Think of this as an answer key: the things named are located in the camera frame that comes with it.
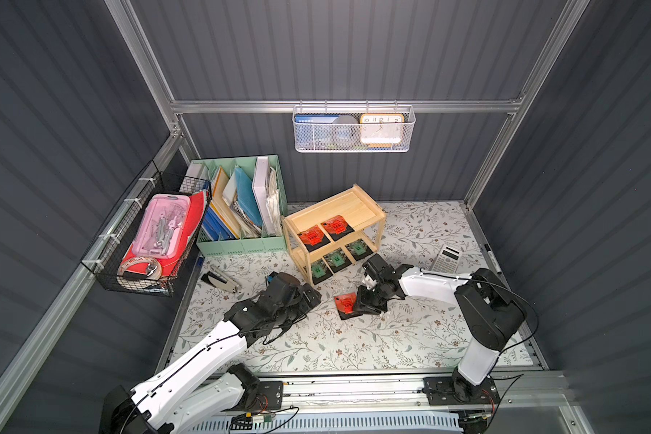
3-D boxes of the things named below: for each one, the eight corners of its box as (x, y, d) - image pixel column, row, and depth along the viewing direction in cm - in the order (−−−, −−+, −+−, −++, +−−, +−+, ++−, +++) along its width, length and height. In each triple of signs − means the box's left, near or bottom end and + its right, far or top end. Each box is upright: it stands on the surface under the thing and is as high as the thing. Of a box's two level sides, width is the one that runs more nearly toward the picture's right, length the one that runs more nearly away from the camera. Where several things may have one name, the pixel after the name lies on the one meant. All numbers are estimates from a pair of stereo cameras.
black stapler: (203, 280, 99) (200, 277, 97) (209, 273, 101) (207, 269, 99) (234, 295, 95) (232, 292, 93) (240, 287, 97) (238, 284, 95)
